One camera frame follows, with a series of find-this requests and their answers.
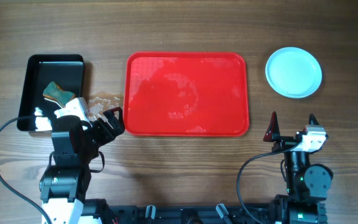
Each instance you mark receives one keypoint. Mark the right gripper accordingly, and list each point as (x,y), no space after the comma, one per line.
(273,135)

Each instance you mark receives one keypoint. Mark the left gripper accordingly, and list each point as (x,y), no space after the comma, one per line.
(106,135)

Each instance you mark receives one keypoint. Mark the light blue plate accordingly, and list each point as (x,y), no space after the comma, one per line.
(293,72)

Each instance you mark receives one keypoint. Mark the green yellow sponge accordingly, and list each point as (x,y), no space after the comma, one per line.
(53,92)

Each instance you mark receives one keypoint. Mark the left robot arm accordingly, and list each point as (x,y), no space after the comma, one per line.
(66,179)

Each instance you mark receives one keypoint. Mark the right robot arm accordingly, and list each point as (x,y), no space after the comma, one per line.
(307,184)

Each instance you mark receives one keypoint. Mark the red plastic tray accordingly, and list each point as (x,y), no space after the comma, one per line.
(186,94)

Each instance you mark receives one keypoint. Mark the black water basin tray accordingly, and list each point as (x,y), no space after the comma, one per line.
(66,70)

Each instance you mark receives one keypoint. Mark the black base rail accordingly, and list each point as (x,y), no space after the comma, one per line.
(182,214)

